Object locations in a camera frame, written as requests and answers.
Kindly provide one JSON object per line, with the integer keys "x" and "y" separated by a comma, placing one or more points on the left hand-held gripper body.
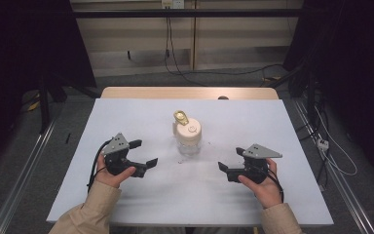
{"x": 117, "y": 146}

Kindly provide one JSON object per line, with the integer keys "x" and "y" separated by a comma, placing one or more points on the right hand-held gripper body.
{"x": 259, "y": 152}

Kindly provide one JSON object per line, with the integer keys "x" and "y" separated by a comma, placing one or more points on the clear bottle with cream lid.
{"x": 188, "y": 133}

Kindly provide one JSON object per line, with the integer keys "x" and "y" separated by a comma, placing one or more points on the person's left hand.
{"x": 110, "y": 179}

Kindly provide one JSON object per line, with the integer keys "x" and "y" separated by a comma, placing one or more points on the person's right hand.
{"x": 268, "y": 191}

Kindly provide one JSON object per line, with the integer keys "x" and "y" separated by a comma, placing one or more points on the white table board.
{"x": 207, "y": 201}

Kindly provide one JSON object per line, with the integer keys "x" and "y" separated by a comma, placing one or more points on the small black floor object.
{"x": 67, "y": 138}

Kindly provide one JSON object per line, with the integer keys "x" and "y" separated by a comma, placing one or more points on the dark round knob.
{"x": 223, "y": 97}

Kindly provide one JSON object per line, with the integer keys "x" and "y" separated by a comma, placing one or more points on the wooden table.
{"x": 175, "y": 92}

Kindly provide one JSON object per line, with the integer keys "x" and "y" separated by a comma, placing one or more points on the yellow floor tape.
{"x": 272, "y": 78}
{"x": 33, "y": 106}

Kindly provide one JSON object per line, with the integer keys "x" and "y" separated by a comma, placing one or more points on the black metal stand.
{"x": 44, "y": 107}
{"x": 310, "y": 94}

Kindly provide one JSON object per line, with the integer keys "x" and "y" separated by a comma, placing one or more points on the black curtain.
{"x": 360, "y": 65}
{"x": 19, "y": 48}

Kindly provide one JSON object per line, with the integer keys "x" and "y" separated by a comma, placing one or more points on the black horizontal bar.
{"x": 207, "y": 13}

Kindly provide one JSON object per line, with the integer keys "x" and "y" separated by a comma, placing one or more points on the small black wall clip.
{"x": 129, "y": 55}

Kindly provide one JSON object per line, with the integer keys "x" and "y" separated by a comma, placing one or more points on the metal floor rail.
{"x": 22, "y": 175}
{"x": 344, "y": 188}

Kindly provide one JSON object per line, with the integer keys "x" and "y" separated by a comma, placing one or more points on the wooden vertical post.
{"x": 193, "y": 39}

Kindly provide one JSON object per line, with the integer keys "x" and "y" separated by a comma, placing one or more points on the white wall outlet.
{"x": 172, "y": 3}

